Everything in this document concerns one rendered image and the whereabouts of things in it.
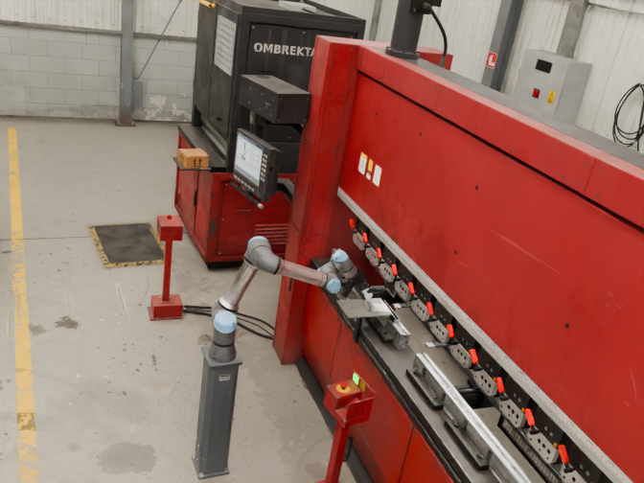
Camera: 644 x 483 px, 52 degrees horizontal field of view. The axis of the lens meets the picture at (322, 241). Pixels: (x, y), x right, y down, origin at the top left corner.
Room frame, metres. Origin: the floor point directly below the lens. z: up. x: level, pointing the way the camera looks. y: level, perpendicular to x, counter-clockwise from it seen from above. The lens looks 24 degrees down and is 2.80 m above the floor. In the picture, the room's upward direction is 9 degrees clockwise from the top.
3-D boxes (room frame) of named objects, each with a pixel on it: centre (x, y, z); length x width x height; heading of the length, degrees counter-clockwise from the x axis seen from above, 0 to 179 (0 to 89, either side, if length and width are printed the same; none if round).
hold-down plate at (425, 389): (2.72, -0.62, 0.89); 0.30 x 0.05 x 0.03; 24
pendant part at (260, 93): (4.26, 0.47, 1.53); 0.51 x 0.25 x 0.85; 38
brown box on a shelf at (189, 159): (5.20, 1.18, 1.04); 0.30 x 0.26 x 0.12; 28
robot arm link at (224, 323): (2.89, 0.43, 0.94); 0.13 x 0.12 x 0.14; 16
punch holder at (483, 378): (2.40, -0.82, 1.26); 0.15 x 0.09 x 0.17; 24
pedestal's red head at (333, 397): (2.72, -0.26, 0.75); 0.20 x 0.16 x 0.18; 35
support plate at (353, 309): (3.23, -0.29, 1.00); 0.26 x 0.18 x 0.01; 114
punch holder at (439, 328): (2.77, -0.66, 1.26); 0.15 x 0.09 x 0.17; 24
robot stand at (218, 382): (2.88, 0.42, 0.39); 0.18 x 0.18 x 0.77; 28
